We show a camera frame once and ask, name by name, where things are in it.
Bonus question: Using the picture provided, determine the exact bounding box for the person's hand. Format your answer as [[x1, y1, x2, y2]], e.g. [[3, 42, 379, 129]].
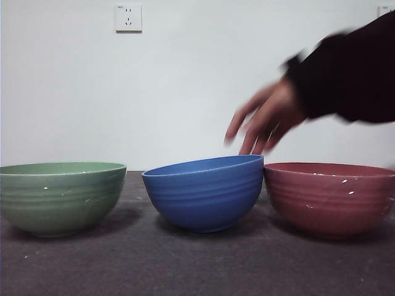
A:
[[223, 76, 310, 155]]

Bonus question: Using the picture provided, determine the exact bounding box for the red ribbed bowl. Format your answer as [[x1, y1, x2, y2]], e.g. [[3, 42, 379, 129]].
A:
[[264, 162, 395, 241]]

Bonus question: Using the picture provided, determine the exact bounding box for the green ribbed bowl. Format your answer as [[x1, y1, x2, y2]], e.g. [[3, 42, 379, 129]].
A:
[[0, 161, 127, 238]]

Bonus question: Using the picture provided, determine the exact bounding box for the blue ribbed bowl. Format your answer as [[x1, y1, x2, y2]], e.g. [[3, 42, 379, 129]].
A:
[[141, 154, 265, 234]]

